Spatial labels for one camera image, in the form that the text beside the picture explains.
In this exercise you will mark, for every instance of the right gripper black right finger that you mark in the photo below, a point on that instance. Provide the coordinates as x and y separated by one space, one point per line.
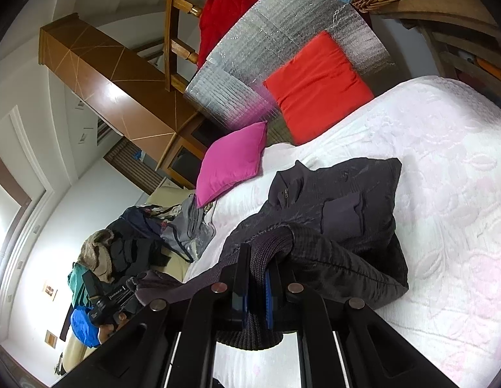
343 344

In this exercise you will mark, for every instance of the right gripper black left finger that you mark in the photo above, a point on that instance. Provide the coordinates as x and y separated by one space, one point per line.
171 345

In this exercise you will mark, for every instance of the dark grey padded jacket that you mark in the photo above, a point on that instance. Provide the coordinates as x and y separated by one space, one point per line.
337 226

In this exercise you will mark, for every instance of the pile of mixed clothes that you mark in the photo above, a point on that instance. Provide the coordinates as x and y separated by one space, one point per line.
128 246

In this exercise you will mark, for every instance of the person left hand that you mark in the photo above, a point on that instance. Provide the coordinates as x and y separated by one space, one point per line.
106 331

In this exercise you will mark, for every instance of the blue sleeve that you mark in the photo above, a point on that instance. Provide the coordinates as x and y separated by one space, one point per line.
83 329

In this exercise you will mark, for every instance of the grey transparent storage bag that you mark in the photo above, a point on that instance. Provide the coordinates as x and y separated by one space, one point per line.
185 230

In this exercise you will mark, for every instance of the magenta pillow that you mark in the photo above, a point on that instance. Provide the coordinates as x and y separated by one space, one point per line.
229 161

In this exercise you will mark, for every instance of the white quilted bedspread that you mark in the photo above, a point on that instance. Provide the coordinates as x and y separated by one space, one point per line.
447 211

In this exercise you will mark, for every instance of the brown wooden wardrobe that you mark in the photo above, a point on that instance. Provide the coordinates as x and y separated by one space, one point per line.
127 92

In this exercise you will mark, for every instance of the silver foil insulation sheet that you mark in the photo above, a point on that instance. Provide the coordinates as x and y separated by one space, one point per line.
229 87

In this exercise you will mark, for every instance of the red pillow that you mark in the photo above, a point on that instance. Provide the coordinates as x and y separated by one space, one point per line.
317 88

